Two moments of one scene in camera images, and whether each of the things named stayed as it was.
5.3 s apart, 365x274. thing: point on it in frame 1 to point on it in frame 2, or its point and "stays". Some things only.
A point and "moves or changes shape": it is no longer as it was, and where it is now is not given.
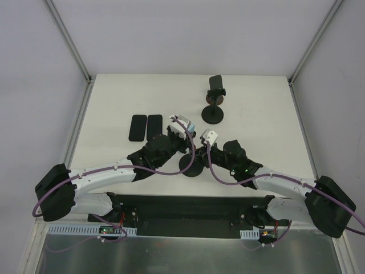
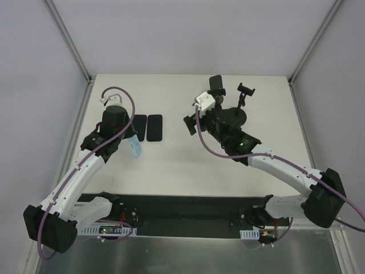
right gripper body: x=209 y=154 to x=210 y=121
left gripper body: x=185 y=140 to x=132 y=132
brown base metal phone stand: x=216 y=90 stays
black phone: x=138 y=128 stays
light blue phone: x=191 y=128 moves or changes shape
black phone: x=154 y=125 stays
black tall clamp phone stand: x=196 y=169 to x=236 y=116
